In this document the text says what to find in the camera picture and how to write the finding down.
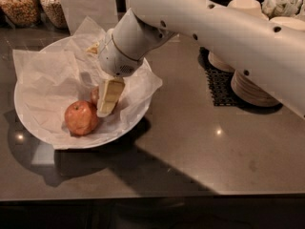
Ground left white paper bag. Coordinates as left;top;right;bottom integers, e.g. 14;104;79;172
60;0;118;34

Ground left cereal jar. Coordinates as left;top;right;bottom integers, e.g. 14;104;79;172
0;0;40;27

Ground bundle of wrapped packets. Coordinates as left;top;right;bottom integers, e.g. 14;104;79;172
262;0;302;18

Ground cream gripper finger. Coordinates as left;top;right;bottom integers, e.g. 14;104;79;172
86;42;99;54
97;77;125;117

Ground stack paper bowls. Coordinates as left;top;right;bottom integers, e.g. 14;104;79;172
231;16;305;108
208;0;268;73

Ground rear stack paper bowls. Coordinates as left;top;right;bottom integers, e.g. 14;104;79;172
208;0;268;73

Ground right cereal jar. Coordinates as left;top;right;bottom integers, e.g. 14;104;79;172
40;0;68;29

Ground front stack paper bowls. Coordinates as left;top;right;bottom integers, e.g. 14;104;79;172
231;16;305;108

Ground cereal jar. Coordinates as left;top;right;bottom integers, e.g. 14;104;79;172
0;0;40;27
40;0;68;29

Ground white bowl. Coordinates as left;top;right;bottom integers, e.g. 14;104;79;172
13;34;153;151

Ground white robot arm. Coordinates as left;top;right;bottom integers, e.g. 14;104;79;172
97;0;305;117

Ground black rubber mat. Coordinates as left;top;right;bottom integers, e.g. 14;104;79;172
198;47;247;107

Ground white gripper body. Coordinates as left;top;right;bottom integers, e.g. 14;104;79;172
97;28;144;78

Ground red apple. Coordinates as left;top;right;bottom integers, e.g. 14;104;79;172
64;100;99;135
91;87;99;105

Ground white tissue paper liner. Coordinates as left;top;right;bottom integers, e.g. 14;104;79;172
12;15;164;151

